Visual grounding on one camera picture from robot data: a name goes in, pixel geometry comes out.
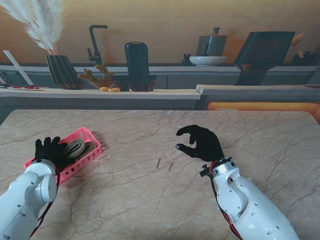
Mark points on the plate with red slices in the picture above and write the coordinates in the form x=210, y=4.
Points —
x=25, y=88

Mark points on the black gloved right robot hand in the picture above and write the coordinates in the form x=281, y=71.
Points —
x=205, y=145

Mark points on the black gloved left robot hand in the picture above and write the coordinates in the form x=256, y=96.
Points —
x=50, y=152

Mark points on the white speckled bowl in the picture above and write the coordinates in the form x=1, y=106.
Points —
x=207, y=60

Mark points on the dark utensil holder with utensils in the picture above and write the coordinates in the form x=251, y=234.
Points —
x=303, y=58

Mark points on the white pampas grass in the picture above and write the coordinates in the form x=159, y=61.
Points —
x=45, y=27

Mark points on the pink plastic storage basket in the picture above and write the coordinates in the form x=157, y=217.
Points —
x=87, y=135

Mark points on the dark ribbed vase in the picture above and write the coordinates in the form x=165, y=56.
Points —
x=62, y=72

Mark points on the cactus plant in bowl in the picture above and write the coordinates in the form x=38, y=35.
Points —
x=101, y=82

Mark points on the grey pot with lid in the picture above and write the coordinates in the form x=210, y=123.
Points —
x=215, y=46

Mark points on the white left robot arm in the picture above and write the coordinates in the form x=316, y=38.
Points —
x=25, y=197

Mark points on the orange fruit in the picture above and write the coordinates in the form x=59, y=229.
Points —
x=104, y=89
x=114, y=90

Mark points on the white leaning board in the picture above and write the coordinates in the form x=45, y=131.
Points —
x=17, y=66

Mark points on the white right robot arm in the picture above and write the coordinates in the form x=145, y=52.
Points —
x=250, y=202

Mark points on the tall dark canister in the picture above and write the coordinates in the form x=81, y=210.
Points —
x=137, y=65

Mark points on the grey counter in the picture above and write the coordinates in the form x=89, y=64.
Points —
x=250, y=91

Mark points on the small black holder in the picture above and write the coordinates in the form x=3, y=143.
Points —
x=186, y=61

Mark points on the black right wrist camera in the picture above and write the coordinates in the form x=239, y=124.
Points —
x=205, y=171

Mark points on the pale beige webbing belt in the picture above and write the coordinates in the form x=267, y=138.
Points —
x=73, y=147

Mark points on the beige braided belt black leather ends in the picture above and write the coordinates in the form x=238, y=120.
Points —
x=88, y=148

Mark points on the black kitchen faucet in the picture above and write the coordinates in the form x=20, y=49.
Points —
x=94, y=42

